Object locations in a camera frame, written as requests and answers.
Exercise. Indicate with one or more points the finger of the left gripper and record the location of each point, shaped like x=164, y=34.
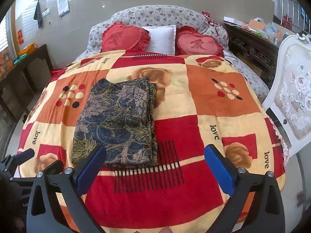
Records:
x=49, y=168
x=10, y=163

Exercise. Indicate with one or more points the white floral upholstered chair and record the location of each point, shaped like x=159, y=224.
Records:
x=289, y=96

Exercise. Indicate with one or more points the person's right hand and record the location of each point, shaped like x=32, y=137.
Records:
x=165, y=230

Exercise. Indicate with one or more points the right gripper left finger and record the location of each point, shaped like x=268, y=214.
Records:
x=44, y=213

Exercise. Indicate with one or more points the dark carved wooden cabinet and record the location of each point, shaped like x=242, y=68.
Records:
x=257, y=52

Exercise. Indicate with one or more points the right red heart pillow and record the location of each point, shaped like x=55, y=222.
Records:
x=190, y=42

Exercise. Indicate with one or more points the dark hanging cloth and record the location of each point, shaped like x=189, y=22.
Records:
x=38, y=15

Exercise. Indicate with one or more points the white square pillow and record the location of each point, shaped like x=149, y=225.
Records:
x=162, y=39

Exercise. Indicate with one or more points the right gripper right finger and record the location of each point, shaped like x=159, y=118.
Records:
x=266, y=213

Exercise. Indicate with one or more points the red heart pillow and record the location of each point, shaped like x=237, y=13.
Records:
x=124, y=37
x=190, y=42

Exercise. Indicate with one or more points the floral padded headboard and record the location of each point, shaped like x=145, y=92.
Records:
x=159, y=15

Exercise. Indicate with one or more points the metal stair railing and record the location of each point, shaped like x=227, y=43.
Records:
x=293, y=17

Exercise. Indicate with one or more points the red orange love blanket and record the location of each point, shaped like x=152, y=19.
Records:
x=200, y=100

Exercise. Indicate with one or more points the left red heart pillow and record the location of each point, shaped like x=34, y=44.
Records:
x=124, y=37

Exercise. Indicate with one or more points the dark floral patterned garment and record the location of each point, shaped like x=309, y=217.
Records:
x=118, y=116

